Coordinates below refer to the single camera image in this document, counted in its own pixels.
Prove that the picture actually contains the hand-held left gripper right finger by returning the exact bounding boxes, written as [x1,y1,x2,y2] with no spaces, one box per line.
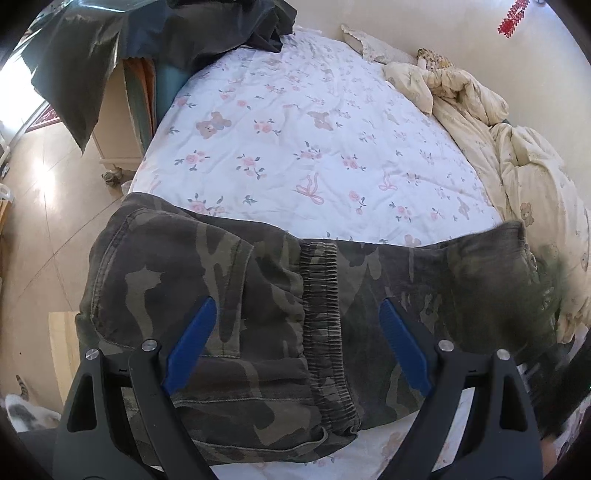
[378,298,543,480]

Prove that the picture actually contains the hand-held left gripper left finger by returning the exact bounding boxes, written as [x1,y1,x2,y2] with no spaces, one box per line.
[53,296,218,480]

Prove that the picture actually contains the camouflage pants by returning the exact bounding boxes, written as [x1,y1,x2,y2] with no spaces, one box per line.
[76,191,562,465]

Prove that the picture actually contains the light wooden board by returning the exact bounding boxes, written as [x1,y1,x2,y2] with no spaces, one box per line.
[48,311,85,408]

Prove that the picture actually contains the grey white cat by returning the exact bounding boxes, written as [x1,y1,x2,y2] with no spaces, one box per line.
[0,374,62,433]

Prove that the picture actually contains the cream duvet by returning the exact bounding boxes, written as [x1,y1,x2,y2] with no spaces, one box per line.
[383,59,591,345]

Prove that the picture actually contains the cream bedside cabinet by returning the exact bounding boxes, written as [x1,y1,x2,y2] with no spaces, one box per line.
[91,59,149,180]

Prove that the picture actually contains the floral white bed sheet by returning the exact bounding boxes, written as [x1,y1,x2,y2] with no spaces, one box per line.
[126,31,509,480]

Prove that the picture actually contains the teal bed end board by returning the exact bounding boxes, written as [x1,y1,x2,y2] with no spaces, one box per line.
[155,64,191,127]

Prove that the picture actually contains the patterned red rug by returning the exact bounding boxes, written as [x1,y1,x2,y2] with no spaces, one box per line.
[25,103,62,134]

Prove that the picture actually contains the stuffed doll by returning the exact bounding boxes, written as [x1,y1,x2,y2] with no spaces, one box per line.
[416,47,463,75]

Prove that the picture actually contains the cream frilled pillow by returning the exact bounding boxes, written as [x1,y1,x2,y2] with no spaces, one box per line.
[341,23,417,65]

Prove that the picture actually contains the dark hanging cloth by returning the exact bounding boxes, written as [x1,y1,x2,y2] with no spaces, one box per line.
[30,0,299,156]

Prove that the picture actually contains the red wall decoration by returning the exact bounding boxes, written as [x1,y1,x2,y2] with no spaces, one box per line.
[497,0,530,35]

